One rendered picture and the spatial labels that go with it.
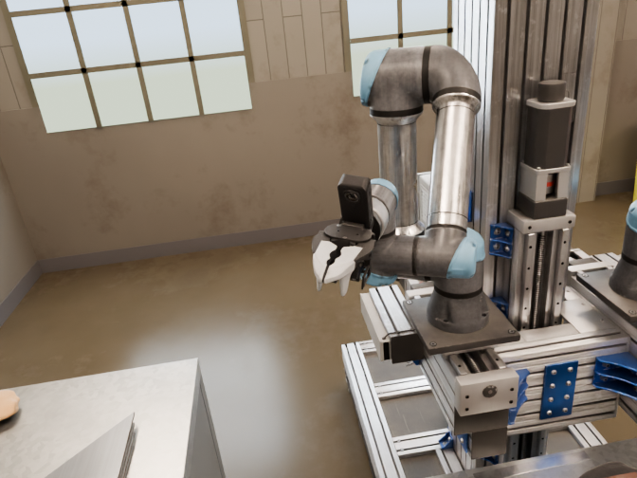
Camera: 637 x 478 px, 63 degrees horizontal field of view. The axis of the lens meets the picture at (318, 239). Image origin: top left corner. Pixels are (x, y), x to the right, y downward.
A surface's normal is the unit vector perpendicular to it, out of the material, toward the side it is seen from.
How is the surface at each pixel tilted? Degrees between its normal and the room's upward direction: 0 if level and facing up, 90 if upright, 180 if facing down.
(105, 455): 0
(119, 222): 90
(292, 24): 90
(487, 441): 90
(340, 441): 0
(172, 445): 0
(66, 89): 90
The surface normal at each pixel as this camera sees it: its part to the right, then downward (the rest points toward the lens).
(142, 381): -0.10, -0.91
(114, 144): 0.13, 0.40
